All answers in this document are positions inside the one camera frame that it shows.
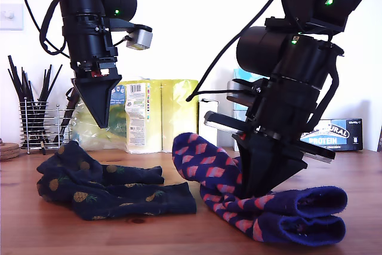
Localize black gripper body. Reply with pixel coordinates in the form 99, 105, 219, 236
204, 78, 336, 164
61, 29, 122, 81

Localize purple pink patterned sock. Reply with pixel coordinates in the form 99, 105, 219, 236
199, 189, 347, 247
172, 132, 349, 220

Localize navy pineapple sock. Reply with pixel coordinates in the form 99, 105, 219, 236
37, 177, 198, 222
37, 140, 165, 186

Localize black stick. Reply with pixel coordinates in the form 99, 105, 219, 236
38, 64, 53, 103
7, 69, 29, 105
44, 64, 64, 103
7, 55, 34, 106

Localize grey cloud tissue box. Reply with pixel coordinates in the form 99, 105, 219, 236
232, 107, 248, 152

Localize black protein bar box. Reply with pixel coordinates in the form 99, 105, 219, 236
300, 118, 363, 152

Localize yellow kitchen roll pack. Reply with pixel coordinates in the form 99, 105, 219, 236
71, 78, 200, 155

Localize small white carton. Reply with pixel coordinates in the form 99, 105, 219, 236
198, 98, 220, 148

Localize round cork coaster stack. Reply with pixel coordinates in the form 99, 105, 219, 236
0, 142, 21, 162

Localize looped black cable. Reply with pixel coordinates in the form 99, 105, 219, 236
39, 0, 69, 56

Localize chrome wire rack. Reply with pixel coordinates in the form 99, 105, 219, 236
19, 99, 74, 155

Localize thin black cable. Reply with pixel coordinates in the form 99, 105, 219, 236
19, 0, 71, 59

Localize thick black cable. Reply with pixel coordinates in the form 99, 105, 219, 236
185, 0, 283, 103

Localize white wall switch plate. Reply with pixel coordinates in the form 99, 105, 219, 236
0, 4, 24, 32

